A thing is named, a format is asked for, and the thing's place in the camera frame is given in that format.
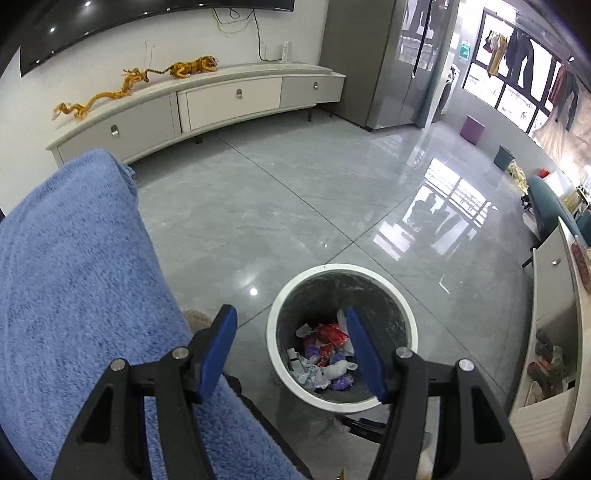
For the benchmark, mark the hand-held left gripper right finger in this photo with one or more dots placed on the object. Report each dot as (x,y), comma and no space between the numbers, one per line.
(367,355)

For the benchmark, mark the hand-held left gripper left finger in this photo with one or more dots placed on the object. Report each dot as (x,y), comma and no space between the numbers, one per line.
(217,355)

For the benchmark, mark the red chips packet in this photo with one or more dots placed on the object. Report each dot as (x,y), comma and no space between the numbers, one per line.
(321,351)

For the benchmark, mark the silver wrapper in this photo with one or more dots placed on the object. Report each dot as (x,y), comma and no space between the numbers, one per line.
(307,373)

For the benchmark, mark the white round trash bin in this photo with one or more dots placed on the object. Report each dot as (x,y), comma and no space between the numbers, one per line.
(323,295)

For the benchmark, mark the beige fuzzy object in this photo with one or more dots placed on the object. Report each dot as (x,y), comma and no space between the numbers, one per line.
(196,319)

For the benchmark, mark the dark object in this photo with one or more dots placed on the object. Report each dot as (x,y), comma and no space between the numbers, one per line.
(364,429)

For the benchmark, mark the blue towel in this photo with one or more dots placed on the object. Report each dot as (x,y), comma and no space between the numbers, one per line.
(69,277)

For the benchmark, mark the white shelf unit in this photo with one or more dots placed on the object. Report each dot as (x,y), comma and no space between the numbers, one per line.
(549,300)

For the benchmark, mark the teal chair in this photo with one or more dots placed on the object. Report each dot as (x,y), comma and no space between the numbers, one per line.
(547,203)

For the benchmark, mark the teal storage bin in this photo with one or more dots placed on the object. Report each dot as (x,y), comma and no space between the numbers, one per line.
(503,158)

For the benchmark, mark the purple stool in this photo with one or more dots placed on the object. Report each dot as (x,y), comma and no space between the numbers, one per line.
(472,129)

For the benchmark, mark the white television cabinet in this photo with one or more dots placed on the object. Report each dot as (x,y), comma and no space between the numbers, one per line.
(221,99)

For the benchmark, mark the golden dragon figurine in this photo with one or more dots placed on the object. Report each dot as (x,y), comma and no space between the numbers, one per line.
(111,93)

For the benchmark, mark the beige hanging cloth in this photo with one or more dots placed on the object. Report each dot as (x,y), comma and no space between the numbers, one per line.
(563,147)

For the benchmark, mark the grey refrigerator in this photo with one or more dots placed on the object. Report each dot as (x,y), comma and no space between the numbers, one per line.
(378,69)

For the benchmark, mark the golden tiger figurine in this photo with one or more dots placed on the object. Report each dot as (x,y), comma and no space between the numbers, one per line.
(191,67)

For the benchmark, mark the white power strip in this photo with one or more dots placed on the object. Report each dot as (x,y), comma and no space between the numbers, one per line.
(285,51)

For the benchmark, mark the green sign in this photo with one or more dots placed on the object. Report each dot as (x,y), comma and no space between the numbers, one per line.
(465,50)

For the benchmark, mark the hanging dark red top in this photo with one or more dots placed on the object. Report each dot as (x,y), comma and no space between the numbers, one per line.
(565,97)

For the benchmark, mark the hanging yellow garment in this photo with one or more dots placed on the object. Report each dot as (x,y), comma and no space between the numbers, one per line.
(496,55)

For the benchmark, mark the hanging dark trousers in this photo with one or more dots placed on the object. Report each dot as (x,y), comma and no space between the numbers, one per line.
(521,55)

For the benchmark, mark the black wall television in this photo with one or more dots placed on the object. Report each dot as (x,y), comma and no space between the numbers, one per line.
(69,27)

